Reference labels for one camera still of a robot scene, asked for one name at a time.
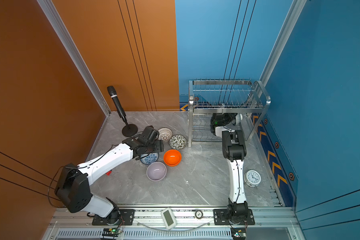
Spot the dark flower-shaped bowl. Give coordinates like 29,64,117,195
235,114,243,125

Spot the white cable on rail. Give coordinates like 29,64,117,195
134,221,217,233

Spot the black microphone on stand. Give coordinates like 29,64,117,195
107,86,138,137

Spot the lavender bowl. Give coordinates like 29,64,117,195
146,162,167,182

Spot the circuit board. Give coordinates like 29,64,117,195
101,228,124,240
231,228,246,240

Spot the green floral patterned bowl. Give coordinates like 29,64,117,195
169,135,187,150

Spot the white red patterned bowl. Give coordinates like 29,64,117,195
158,128,173,142

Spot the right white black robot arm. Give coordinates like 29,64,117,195
210,113,249,225

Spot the steel two-tier dish rack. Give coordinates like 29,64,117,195
188,79,271,147

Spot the small round gauge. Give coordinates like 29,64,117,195
195,210,204,220

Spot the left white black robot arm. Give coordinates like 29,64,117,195
55,126,164,226

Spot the white analog alarm clock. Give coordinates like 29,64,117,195
244,170,262,188

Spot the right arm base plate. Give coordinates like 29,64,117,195
213,209,256,226

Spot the right circuit board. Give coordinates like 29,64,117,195
231,228,246,240

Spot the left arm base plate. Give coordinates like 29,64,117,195
92,209,135,226

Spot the white digital timer display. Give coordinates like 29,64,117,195
161,208,177,230

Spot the left circuit board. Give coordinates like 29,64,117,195
101,228,124,240

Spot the orange bowl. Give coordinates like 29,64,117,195
163,150,182,167

